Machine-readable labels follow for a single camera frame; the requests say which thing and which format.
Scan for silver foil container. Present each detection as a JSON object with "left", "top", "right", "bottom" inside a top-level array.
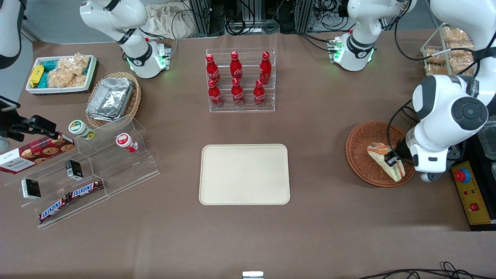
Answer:
[
  {"left": 87, "top": 76, "right": 134, "bottom": 117},
  {"left": 86, "top": 108, "right": 129, "bottom": 122}
]

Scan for bagged rice cracker snack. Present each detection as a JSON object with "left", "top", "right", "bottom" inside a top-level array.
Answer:
[
  {"left": 58, "top": 53, "right": 91, "bottom": 77},
  {"left": 47, "top": 68, "right": 87, "bottom": 88}
]

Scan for green-lidded sunflower jar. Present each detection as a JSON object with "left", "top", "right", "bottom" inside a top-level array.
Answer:
[{"left": 68, "top": 119, "right": 96, "bottom": 141}]

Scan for white rectangular snack bin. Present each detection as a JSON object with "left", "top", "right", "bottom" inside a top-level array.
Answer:
[{"left": 26, "top": 54, "right": 98, "bottom": 95}]

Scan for aluminium frame rack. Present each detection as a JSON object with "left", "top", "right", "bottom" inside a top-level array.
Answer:
[{"left": 188, "top": 0, "right": 350, "bottom": 36}]

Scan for oval wicker basket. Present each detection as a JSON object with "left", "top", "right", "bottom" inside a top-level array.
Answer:
[{"left": 85, "top": 71, "right": 142, "bottom": 129}]

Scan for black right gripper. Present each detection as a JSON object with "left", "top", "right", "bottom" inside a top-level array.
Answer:
[{"left": 6, "top": 115, "right": 57, "bottom": 142}]

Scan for beige rectangular serving tray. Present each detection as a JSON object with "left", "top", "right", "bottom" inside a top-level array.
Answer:
[{"left": 199, "top": 144, "right": 291, "bottom": 205}]

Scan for round brown wicker basket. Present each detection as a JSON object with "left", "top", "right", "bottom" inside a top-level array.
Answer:
[{"left": 345, "top": 121, "right": 417, "bottom": 188}]

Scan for clear acrylic bottle rack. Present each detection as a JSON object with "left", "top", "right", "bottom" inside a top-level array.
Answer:
[{"left": 205, "top": 48, "right": 277, "bottom": 114}]

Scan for black cable on table edge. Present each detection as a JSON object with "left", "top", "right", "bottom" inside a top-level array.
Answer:
[{"left": 356, "top": 262, "right": 496, "bottom": 279}]

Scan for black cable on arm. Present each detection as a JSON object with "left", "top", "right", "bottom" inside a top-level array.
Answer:
[{"left": 386, "top": 98, "right": 421, "bottom": 156}]

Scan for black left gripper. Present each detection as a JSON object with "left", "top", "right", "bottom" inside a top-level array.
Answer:
[{"left": 384, "top": 134, "right": 415, "bottom": 169}]

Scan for black cable bundle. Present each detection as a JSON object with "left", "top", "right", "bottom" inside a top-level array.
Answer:
[{"left": 224, "top": 15, "right": 281, "bottom": 36}]

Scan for black box with white side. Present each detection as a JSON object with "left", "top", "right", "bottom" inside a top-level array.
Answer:
[{"left": 21, "top": 178, "right": 42, "bottom": 200}]

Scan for brown Snickers chocolate bar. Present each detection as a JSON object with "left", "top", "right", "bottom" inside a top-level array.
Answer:
[
  {"left": 38, "top": 195, "right": 72, "bottom": 224},
  {"left": 68, "top": 179, "right": 105, "bottom": 199}
]

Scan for clear plastic container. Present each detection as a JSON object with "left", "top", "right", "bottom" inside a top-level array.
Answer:
[{"left": 478, "top": 118, "right": 496, "bottom": 162}]

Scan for triangular sandwich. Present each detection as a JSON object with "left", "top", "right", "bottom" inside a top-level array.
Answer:
[{"left": 367, "top": 142, "right": 406, "bottom": 183}]

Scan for black looping cable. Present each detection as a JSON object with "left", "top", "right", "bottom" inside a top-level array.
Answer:
[{"left": 394, "top": 11, "right": 476, "bottom": 63}]

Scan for bagged fried snack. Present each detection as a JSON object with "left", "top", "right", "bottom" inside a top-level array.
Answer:
[
  {"left": 425, "top": 43, "right": 475, "bottom": 76},
  {"left": 442, "top": 26, "right": 472, "bottom": 44}
]

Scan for red Coca-Cola bottle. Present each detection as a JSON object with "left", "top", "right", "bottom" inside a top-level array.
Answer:
[
  {"left": 231, "top": 77, "right": 245, "bottom": 108},
  {"left": 253, "top": 79, "right": 267, "bottom": 108},
  {"left": 230, "top": 51, "right": 243, "bottom": 83},
  {"left": 205, "top": 53, "right": 221, "bottom": 85},
  {"left": 208, "top": 78, "right": 224, "bottom": 109},
  {"left": 259, "top": 51, "right": 272, "bottom": 85}
]

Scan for clear acrylic stepped display stand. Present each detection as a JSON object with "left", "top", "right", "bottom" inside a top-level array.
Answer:
[{"left": 4, "top": 114, "right": 161, "bottom": 229}]

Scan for yellow emergency stop control box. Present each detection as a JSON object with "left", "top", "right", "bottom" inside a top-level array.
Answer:
[{"left": 451, "top": 160, "right": 496, "bottom": 226}]

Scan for red-lidded small jar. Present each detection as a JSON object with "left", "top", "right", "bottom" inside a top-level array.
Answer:
[{"left": 115, "top": 133, "right": 139, "bottom": 153}]

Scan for red tartan Walkers cookie box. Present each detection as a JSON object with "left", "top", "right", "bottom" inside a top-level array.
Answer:
[{"left": 0, "top": 133, "right": 76, "bottom": 175}]

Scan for yellow snack packet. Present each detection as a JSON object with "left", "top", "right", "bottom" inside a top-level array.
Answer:
[{"left": 29, "top": 64, "right": 45, "bottom": 88}]

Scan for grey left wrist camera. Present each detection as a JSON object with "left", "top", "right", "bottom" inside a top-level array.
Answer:
[{"left": 420, "top": 171, "right": 447, "bottom": 183}]

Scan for white cloth bag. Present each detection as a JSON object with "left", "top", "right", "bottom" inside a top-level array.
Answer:
[{"left": 146, "top": 3, "right": 196, "bottom": 40}]

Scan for small black box with barcode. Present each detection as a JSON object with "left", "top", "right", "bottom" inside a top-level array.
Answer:
[{"left": 65, "top": 159, "right": 83, "bottom": 180}]

